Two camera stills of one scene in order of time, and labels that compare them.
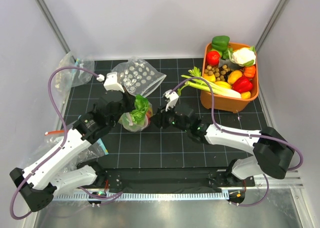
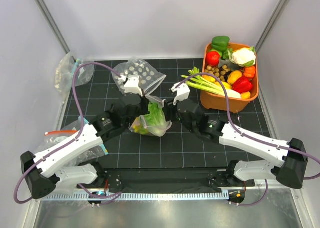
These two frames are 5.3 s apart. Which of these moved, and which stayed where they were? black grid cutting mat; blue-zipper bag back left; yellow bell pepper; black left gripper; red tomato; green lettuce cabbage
Moved: green lettuce cabbage; black left gripper
Stayed: blue-zipper bag back left; red tomato; black grid cutting mat; yellow bell pepper
